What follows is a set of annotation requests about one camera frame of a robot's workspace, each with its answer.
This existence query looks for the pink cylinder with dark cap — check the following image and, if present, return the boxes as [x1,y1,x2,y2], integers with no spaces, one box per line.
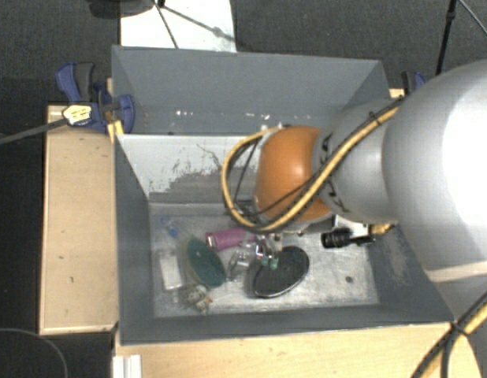
[205,228,257,250]

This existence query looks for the dark green round disc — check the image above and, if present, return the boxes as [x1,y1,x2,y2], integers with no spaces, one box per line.
[185,237,227,289]

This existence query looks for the black oval disc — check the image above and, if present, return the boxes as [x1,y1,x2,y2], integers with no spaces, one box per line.
[246,245,310,299]

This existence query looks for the small grey crumpled thing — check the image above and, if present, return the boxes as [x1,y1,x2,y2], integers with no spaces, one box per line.
[179,283,213,315]

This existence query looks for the clear plastic bottle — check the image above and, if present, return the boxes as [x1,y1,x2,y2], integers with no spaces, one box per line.
[158,217,186,291]

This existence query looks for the pale wood flat board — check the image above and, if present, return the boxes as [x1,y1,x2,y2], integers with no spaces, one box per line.
[38,104,121,336]

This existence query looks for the grey metal bin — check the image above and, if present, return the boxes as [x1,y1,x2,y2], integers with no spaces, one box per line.
[110,45,455,346]

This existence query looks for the black cylinder on white bracket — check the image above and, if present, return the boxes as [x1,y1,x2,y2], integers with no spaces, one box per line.
[321,214,395,250]

